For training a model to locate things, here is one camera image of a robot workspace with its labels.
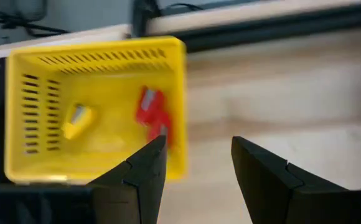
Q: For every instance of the black table clamp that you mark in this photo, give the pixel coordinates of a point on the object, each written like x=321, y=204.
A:
x=140, y=18

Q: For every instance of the yellow plastic basket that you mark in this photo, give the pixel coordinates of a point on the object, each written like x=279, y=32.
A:
x=112, y=149

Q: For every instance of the yellow mini stapler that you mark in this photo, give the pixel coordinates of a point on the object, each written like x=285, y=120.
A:
x=77, y=123

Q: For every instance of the red mini stapler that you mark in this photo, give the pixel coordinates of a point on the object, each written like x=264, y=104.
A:
x=159, y=104
x=157, y=129

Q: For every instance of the black floor fan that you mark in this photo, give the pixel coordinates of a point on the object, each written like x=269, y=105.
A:
x=12, y=9

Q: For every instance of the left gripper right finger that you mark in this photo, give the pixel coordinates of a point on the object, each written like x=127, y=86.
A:
x=267, y=186

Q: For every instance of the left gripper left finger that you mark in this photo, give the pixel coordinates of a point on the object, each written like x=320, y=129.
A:
x=143, y=186

